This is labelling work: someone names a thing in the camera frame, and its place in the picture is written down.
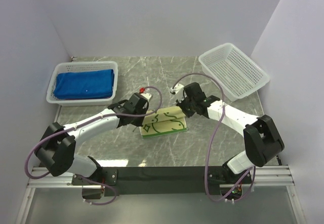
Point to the white plastic basket right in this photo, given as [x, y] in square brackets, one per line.
[238, 75]

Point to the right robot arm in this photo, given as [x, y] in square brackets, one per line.
[261, 137]

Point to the white plastic basket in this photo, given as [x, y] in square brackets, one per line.
[82, 66]
[238, 75]

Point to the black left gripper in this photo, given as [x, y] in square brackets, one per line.
[139, 122]

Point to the black base bar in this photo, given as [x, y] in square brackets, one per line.
[157, 180]

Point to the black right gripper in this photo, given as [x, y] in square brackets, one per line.
[181, 103]

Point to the green white towel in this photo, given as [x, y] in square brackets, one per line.
[165, 121]

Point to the blue towel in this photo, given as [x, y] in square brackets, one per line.
[84, 85]

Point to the white plastic basket left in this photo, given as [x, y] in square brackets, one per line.
[82, 66]

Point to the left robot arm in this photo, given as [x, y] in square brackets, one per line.
[57, 151]

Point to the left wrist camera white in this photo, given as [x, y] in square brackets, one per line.
[145, 95]

